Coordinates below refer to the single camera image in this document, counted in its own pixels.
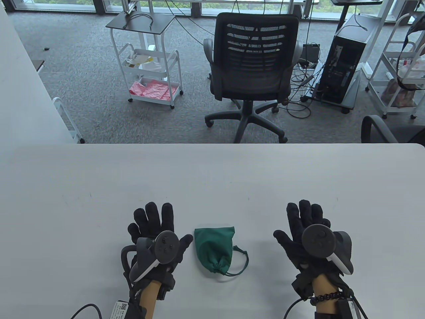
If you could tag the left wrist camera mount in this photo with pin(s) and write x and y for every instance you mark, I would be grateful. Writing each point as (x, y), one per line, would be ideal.
(123, 309)

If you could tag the pink plastic bags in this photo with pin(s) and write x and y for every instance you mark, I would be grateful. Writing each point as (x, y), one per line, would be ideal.
(149, 89)

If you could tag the grey chair armrest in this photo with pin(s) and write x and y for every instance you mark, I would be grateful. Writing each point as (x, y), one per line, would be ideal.
(375, 124)

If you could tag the black mesh office chair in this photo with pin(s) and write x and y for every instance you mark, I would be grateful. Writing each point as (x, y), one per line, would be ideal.
(255, 63)

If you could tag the white and yellow packaging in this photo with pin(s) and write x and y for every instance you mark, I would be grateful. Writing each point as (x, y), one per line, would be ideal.
(139, 61)

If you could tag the person's right little finger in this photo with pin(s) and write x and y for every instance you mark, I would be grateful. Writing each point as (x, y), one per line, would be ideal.
(325, 223)

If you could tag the person's right hand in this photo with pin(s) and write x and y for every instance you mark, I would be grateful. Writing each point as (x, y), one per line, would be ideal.
(295, 247)

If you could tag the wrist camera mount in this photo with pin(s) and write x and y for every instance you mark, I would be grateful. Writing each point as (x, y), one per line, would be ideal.
(123, 309)
(348, 309)

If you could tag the white plastic bag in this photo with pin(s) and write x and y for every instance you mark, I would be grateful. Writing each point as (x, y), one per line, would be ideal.
(413, 68)

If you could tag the person's left thumb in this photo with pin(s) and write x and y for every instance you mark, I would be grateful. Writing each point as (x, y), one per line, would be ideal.
(184, 246)

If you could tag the person's left middle finger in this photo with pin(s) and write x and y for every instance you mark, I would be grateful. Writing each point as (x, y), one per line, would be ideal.
(152, 216)

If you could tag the translucent bag with brown contents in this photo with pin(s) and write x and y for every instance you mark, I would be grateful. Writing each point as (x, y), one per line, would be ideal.
(398, 94)

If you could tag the person's left hand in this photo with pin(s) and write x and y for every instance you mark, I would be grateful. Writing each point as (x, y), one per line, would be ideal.
(146, 229)

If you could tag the white desk leg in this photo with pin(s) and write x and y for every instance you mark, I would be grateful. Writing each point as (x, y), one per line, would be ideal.
(378, 36)

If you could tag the grey wheeled tower stand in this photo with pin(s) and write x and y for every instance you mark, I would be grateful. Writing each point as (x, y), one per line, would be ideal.
(348, 99)

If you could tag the person's left little finger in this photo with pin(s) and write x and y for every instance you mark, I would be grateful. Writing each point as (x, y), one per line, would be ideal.
(133, 232)

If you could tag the person's right forearm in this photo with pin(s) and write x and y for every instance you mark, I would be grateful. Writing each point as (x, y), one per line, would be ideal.
(325, 284)

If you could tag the person's right thumb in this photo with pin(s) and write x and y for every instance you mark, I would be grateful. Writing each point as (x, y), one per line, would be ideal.
(284, 240)

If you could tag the white cart with dark top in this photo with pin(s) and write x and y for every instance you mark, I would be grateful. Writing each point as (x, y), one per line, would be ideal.
(142, 23)

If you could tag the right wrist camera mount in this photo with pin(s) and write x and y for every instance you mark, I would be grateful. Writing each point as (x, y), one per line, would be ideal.
(348, 309)

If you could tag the grey controller on right glove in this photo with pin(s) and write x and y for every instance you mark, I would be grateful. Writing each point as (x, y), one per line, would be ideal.
(318, 241)

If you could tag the person's left forearm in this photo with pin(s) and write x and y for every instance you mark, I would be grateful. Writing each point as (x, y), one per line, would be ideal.
(150, 299)

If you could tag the person's right middle finger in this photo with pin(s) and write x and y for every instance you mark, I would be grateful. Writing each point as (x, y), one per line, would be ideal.
(305, 213)

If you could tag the black computer tower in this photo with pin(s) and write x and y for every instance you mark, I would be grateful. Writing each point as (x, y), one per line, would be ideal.
(345, 56)

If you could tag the black box on floor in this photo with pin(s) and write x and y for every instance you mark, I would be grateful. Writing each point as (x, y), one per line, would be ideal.
(311, 52)

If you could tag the grey controller on left glove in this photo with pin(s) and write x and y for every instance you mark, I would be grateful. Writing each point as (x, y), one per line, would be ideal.
(164, 247)

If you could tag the grey controller on glove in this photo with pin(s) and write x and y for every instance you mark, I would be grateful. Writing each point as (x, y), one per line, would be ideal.
(164, 247)
(318, 241)

